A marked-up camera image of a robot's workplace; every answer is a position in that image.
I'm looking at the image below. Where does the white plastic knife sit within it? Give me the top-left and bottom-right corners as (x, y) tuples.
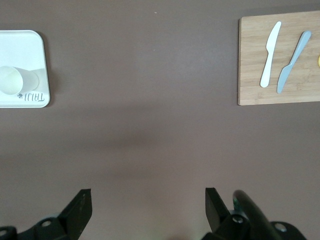
(259, 21), (283, 89)

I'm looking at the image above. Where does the grey plastic knife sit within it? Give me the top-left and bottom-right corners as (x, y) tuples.
(276, 30), (312, 95)

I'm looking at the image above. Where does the bamboo cutting board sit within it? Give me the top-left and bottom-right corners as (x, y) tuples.
(237, 10), (320, 106)

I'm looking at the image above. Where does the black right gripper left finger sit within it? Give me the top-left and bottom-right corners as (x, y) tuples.
(17, 188), (93, 240)

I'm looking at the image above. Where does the cream tray with bear print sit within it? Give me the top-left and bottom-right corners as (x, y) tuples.
(0, 29), (51, 109)

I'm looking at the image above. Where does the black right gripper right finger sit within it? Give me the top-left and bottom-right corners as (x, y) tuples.
(203, 187), (253, 240)

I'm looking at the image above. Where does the white plastic cup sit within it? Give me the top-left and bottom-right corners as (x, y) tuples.
(0, 65), (41, 96)

